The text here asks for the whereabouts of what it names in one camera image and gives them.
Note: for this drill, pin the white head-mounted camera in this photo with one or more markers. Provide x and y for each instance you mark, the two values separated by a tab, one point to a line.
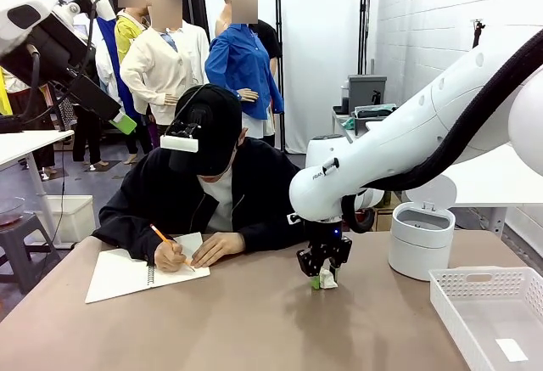
178	142

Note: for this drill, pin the white paper sheet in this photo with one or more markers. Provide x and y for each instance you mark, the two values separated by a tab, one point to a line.
191	241

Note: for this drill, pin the black baseball cap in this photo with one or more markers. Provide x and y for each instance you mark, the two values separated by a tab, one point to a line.
216	125

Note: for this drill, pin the clear bowl with red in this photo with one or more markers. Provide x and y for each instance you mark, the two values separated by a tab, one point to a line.
10	218

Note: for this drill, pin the white plastic floor bin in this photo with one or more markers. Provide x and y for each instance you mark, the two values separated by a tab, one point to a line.
72	218

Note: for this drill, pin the mannequin in black shirt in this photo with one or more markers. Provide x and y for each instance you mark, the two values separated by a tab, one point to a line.
267	35

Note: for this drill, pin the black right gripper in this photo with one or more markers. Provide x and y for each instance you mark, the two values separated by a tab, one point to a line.
322	235

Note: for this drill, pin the person torso black jacket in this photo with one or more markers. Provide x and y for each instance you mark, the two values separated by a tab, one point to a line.
169	184

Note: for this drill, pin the white spiral notebook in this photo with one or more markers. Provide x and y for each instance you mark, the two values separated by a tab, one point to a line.
123	273

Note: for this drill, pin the person head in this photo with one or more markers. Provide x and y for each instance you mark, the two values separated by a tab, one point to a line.
239	142

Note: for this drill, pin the white lidded trash bin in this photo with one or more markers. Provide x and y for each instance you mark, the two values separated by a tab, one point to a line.
418	252

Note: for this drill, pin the background person black pants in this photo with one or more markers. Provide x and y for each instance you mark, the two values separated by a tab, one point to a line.
87	133

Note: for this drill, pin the black stand pole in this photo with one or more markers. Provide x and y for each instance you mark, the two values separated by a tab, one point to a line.
363	14
278	6

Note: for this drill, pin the grey box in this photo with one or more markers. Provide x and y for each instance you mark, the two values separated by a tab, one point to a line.
367	91

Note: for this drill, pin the large white table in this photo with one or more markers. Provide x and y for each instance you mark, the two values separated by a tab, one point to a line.
488	180

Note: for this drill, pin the dark grey stool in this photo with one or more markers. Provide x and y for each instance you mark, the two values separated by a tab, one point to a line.
21	226

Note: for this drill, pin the white inner shirt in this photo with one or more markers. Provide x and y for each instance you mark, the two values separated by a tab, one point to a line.
218	205

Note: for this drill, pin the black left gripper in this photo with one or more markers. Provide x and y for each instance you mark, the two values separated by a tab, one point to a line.
55	48

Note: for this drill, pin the wooden shelf box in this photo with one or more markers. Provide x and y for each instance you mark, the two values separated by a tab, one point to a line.
384	220

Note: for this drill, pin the person left forearm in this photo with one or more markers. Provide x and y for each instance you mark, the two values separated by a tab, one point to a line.
271	235

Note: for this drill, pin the grey tray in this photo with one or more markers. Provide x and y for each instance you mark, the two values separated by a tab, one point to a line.
365	125

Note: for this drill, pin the white standing desk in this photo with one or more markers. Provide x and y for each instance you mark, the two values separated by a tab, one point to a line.
25	144

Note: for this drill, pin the mannequin in yellow jacket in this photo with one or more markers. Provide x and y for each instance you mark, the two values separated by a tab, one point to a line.
125	35

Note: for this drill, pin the yellow pencil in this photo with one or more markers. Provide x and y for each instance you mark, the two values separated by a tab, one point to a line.
159	232

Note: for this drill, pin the person left hand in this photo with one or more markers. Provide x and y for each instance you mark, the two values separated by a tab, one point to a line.
220	245

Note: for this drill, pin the mannequin in cream cardigan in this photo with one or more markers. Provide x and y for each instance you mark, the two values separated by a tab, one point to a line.
165	61

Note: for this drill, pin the white backdrop curtain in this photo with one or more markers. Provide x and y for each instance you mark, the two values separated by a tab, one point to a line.
318	48

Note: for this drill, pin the mannequin in blue shirt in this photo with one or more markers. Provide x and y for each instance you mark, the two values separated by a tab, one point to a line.
237	61

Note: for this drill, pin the person right forearm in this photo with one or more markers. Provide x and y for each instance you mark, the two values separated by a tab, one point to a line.
123	235

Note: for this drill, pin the white perforated plastic basket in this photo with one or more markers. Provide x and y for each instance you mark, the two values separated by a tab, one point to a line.
488	279

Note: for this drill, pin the teal crumpled cloth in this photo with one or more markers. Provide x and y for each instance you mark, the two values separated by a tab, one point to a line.
348	124

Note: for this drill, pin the blue hanging garment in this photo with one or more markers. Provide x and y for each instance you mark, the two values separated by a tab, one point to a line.
111	57

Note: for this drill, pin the person right hand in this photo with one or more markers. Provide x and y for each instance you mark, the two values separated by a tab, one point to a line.
169	258

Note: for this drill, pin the small camera on tripod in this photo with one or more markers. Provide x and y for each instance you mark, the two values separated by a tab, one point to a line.
478	29

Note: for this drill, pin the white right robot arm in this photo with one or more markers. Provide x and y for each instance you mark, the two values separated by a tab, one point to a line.
403	133

